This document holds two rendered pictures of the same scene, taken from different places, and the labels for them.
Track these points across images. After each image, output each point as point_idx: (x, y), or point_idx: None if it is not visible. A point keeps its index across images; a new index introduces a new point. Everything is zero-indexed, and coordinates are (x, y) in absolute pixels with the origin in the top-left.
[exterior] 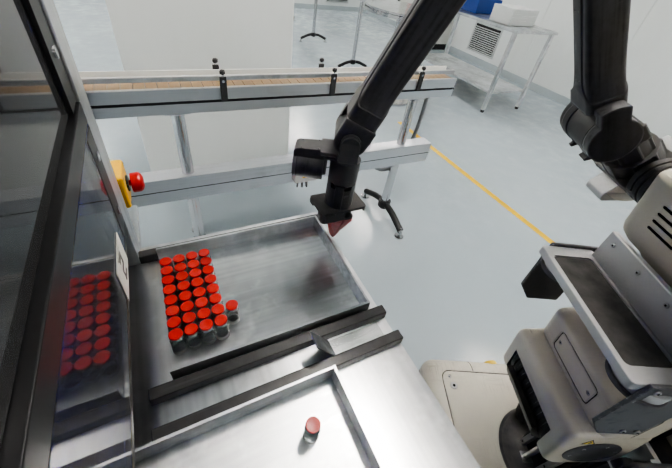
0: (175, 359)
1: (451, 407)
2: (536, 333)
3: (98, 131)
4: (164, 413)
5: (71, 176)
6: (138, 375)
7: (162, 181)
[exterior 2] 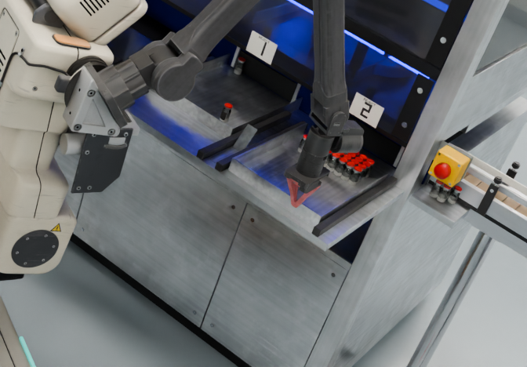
0: None
1: None
2: (64, 212)
3: (446, 104)
4: (293, 125)
5: (379, 38)
6: None
7: None
